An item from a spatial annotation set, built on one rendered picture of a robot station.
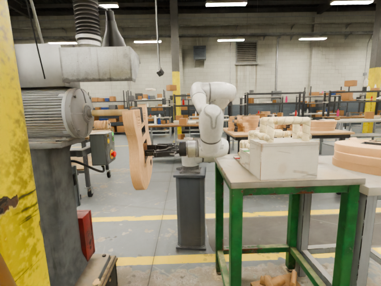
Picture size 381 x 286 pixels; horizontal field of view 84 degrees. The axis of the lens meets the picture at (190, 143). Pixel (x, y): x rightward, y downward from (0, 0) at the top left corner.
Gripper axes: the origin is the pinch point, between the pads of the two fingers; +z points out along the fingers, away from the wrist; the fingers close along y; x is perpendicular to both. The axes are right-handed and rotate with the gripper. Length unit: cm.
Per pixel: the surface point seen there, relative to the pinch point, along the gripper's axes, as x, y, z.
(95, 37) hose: 53, 2, 18
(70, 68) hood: 39.7, -4.0, 28.1
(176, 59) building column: 80, 713, 4
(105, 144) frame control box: -4.0, 23.9, 30.0
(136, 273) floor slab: -111, 24, 22
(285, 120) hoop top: 16, -11, -64
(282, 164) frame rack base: -4, -15, -63
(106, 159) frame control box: -13.2, 22.4, 30.2
